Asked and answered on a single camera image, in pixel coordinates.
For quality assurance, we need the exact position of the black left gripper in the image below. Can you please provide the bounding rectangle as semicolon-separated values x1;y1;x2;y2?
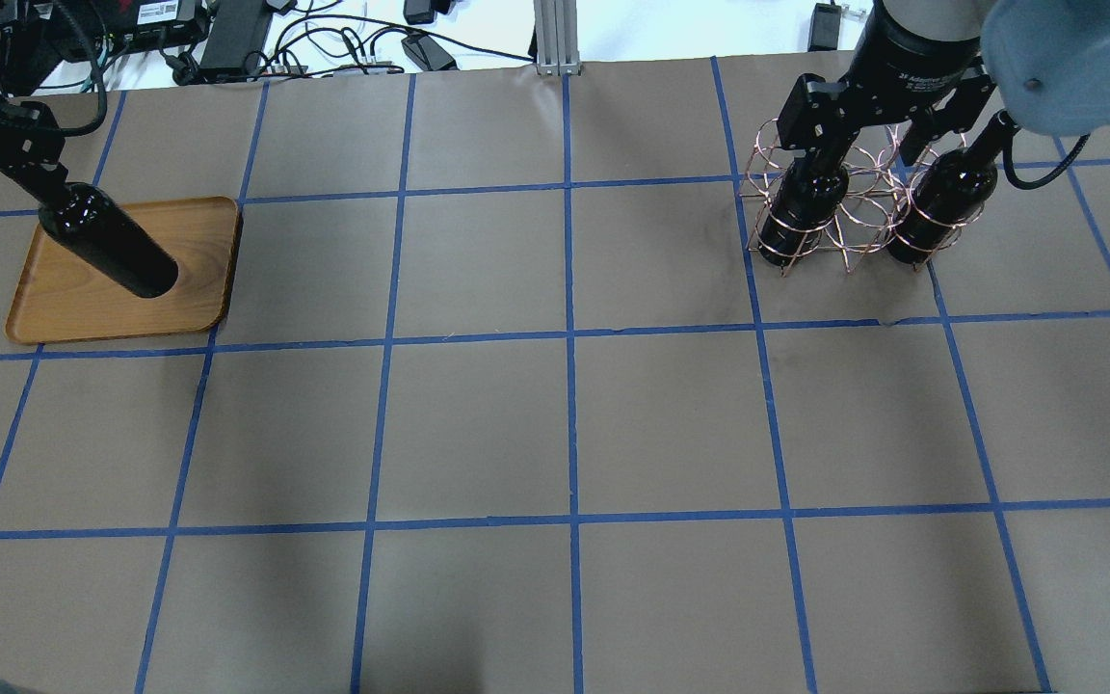
0;100;73;209

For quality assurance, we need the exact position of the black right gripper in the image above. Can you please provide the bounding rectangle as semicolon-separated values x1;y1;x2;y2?
777;1;995;174

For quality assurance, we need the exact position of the dark wine bottle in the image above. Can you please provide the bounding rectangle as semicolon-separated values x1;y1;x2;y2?
886;109;1020;265
37;183;179;299
758;142;850;268

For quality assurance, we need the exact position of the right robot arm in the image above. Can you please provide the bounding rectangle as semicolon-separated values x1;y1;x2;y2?
777;1;1110;164

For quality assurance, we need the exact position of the wooden tray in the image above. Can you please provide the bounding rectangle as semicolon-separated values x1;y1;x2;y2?
4;197;242;346

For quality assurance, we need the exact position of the black power brick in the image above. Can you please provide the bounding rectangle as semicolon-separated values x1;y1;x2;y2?
198;1;273;82

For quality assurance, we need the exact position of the black power adapter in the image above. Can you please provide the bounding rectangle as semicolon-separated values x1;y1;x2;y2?
401;34;460;73

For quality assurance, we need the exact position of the copper wire bottle basket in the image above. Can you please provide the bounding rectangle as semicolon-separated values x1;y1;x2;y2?
736;119;986;276

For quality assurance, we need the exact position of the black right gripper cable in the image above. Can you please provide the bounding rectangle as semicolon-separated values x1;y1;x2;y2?
998;130;1092;191

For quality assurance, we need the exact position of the aluminium frame post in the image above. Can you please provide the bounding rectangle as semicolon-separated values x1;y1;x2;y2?
533;0;583;76

